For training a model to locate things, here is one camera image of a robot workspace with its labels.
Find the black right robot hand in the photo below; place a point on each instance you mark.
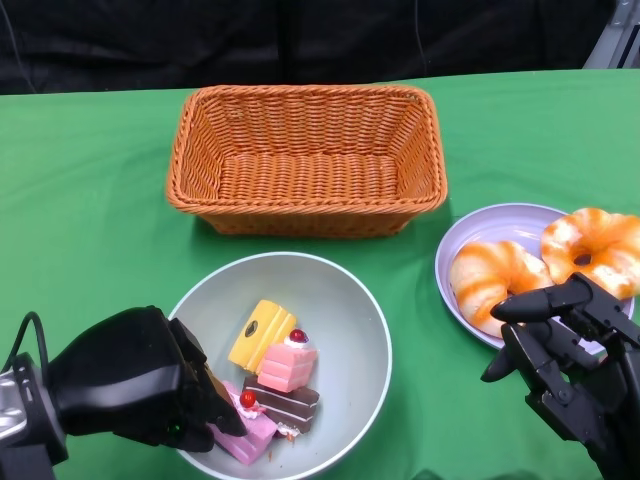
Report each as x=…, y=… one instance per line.
x=600, y=390

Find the black backdrop curtain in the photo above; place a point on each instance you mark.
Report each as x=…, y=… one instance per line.
x=300, y=40

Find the orange wicker basket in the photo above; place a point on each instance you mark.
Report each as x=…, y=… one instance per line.
x=310, y=175

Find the grey aluminium frame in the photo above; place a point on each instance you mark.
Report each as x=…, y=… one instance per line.
x=617, y=35

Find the striped crescent toy bread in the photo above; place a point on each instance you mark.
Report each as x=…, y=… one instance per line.
x=485, y=285

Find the green tablecloth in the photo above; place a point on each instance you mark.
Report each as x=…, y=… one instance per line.
x=100, y=200

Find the light pink cherry cake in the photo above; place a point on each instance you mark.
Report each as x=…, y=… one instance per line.
x=287, y=370

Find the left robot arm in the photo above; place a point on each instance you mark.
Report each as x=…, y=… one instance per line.
x=25, y=430

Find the chocolate toy cake slice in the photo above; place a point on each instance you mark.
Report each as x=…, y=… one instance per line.
x=290, y=407

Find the magenta striped toy cake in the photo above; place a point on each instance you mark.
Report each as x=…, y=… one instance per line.
x=255, y=435

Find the lilac plate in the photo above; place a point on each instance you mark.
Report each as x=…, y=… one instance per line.
x=490, y=225

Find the yellow toy cake slice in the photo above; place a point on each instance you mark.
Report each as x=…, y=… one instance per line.
x=265, y=335

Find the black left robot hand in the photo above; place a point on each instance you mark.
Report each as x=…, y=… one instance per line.
x=125, y=370

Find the pale grey-green bowl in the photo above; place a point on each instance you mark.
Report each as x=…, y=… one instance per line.
x=345, y=320

